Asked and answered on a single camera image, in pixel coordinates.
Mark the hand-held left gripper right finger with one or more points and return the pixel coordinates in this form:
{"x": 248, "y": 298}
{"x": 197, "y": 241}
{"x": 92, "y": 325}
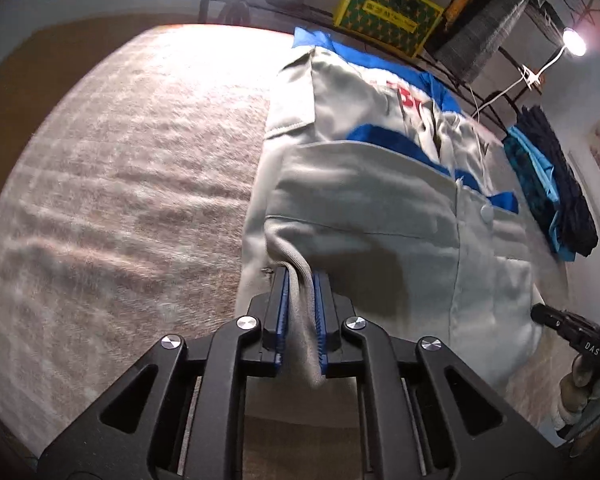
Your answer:
{"x": 320, "y": 310}

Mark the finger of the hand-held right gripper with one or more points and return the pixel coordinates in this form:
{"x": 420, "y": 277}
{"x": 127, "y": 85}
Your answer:
{"x": 555, "y": 322}

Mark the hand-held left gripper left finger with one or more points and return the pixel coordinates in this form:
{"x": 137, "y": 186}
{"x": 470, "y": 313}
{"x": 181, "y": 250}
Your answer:
{"x": 280, "y": 310}

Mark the grey and blue work jacket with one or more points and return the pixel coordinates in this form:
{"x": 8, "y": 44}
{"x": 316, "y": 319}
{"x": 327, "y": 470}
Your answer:
{"x": 380, "y": 210}

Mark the person's right hand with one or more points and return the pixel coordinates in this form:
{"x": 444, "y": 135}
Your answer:
{"x": 585, "y": 405}

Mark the dark navy cloth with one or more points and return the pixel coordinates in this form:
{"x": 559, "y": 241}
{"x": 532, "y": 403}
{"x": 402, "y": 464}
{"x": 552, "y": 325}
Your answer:
{"x": 565, "y": 175}

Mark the light blue cloth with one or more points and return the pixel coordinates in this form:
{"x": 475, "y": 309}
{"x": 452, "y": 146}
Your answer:
{"x": 535, "y": 175}

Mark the beige plaid blanket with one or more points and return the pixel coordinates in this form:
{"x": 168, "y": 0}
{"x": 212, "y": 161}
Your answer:
{"x": 120, "y": 185}

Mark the small clip-on light bulb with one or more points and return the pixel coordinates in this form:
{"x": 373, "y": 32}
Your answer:
{"x": 574, "y": 42}

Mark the yellow and green crate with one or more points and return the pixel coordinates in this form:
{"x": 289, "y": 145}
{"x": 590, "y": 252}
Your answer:
{"x": 385, "y": 12}

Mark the grey knitted cloth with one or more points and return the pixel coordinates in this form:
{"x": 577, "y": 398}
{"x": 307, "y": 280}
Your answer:
{"x": 485, "y": 25}

